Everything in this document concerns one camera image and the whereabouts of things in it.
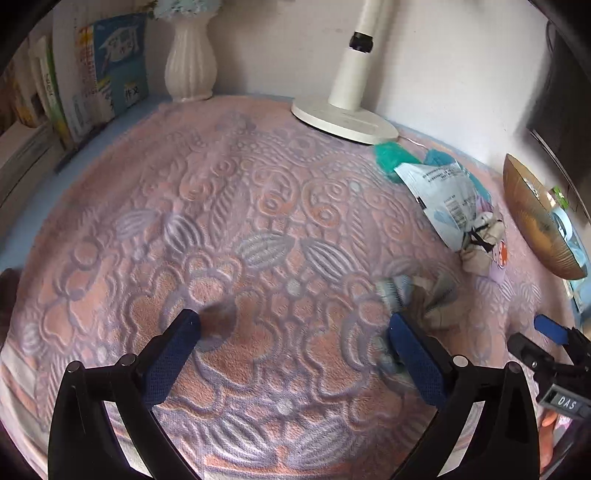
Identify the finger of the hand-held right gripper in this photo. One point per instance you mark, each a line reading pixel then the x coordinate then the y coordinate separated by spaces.
pixel 551 328
pixel 526 349

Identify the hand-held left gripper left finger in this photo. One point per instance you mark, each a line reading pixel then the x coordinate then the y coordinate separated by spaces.
pixel 173 355

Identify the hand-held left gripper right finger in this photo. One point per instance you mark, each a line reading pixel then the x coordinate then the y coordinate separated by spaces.
pixel 418 360

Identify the beige plaid socks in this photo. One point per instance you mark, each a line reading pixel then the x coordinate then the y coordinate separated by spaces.
pixel 434 300

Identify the brown ribbed bowl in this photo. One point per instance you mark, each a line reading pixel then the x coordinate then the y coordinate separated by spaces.
pixel 535 221

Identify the light blue barcode packet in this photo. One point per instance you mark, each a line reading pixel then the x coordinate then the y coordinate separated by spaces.
pixel 443 203

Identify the person's right hand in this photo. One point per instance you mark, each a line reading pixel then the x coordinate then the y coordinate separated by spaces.
pixel 548 438

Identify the lilac wipes packet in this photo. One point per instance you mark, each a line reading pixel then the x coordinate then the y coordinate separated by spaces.
pixel 501 258

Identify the beige sock bundle black tie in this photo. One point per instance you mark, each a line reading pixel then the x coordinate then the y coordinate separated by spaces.
pixel 480 258

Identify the light blue tape roll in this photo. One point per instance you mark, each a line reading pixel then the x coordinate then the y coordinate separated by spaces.
pixel 565 221

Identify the green tag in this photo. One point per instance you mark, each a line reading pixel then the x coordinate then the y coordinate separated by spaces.
pixel 559 194

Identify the patterned pink blanket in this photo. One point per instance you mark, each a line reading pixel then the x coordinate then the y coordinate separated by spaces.
pixel 231 207

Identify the dark monitor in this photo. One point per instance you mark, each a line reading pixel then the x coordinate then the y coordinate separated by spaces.
pixel 568 115

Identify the stack of grey books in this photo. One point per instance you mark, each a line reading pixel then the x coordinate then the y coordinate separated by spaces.
pixel 23 161

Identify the white ribbed vase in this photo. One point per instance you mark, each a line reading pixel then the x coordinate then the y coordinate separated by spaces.
pixel 191 69

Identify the row of upright books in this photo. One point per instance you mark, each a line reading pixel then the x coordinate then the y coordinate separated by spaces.
pixel 46 92

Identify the blue cover workbook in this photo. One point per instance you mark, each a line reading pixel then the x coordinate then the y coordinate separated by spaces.
pixel 115 60

